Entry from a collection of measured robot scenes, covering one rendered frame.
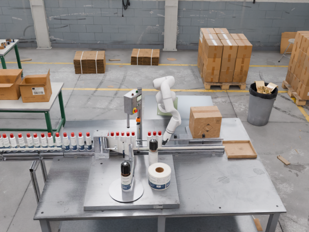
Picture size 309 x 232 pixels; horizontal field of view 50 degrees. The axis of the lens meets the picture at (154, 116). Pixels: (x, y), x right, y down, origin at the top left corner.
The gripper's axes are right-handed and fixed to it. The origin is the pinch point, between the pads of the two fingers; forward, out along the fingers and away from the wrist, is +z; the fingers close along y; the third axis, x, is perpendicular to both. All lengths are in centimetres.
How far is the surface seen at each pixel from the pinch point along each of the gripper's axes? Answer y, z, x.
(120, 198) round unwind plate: 71, 19, -38
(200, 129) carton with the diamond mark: -20.3, -16.7, 37.2
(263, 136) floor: -142, 31, 192
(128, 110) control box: -1, -25, -46
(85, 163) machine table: 16, 38, -71
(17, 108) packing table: -104, 78, -165
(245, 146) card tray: -6, -20, 87
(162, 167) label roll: 48.5, -5.8, -8.1
